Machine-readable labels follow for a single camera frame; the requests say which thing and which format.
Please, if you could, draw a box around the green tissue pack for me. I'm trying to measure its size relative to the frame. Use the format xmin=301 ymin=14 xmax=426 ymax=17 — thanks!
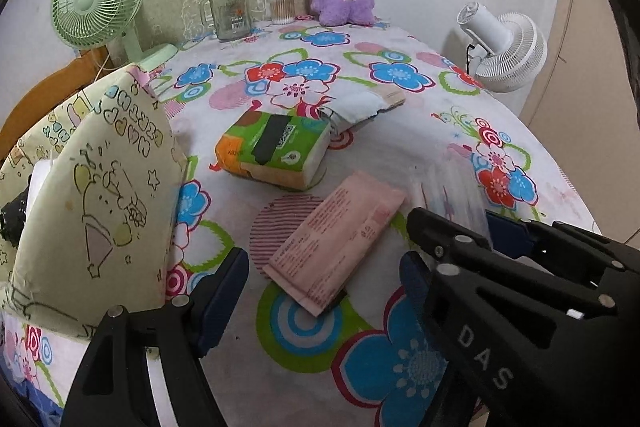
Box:
xmin=209 ymin=111 xmax=332 ymax=192

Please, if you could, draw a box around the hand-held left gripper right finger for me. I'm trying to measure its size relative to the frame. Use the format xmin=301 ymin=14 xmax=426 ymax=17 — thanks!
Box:
xmin=399 ymin=251 xmax=483 ymax=427

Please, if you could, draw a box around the yellow cartoon fabric storage box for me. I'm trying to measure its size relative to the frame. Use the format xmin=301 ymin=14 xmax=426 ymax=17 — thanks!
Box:
xmin=0 ymin=63 xmax=188 ymax=340

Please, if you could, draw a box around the green desk fan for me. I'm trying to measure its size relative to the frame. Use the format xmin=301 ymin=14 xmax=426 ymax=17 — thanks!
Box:
xmin=51 ymin=0 xmax=178 ymax=68

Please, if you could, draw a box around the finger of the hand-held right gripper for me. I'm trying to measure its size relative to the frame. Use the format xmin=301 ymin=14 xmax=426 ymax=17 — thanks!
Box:
xmin=406 ymin=206 xmax=618 ymax=310
xmin=485 ymin=210 xmax=640 ymax=280

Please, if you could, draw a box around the beige door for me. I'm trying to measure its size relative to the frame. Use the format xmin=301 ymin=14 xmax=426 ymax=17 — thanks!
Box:
xmin=517 ymin=0 xmax=640 ymax=238

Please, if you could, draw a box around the white paper sheet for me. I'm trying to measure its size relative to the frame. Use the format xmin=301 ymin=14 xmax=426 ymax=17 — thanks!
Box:
xmin=27 ymin=159 xmax=53 ymax=218

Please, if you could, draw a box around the pink wipes packet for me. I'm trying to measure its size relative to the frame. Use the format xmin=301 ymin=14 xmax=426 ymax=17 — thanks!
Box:
xmin=262 ymin=171 xmax=407 ymax=318

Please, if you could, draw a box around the cotton swab container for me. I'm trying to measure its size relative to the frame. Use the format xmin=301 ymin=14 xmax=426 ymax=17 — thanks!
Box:
xmin=270 ymin=0 xmax=297 ymax=26

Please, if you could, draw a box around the white standing fan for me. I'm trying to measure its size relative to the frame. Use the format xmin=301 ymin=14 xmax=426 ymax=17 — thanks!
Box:
xmin=456 ymin=1 xmax=548 ymax=94

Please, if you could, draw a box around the white soft pack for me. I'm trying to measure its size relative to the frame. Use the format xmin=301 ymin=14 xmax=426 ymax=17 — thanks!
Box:
xmin=317 ymin=88 xmax=406 ymax=135

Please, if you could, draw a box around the wooden headboard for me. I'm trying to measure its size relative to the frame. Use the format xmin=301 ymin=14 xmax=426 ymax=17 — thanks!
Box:
xmin=0 ymin=49 xmax=108 ymax=158

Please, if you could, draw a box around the black plastic bag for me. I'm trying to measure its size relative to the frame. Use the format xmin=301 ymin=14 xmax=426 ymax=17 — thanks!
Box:
xmin=0 ymin=199 xmax=31 ymax=243

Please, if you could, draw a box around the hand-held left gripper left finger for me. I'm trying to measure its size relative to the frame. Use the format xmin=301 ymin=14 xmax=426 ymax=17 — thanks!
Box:
xmin=60 ymin=247 xmax=250 ymax=427

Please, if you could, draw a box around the clear plastic pack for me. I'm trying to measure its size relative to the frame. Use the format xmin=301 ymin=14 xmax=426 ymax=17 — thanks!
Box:
xmin=407 ymin=154 xmax=493 ymax=253

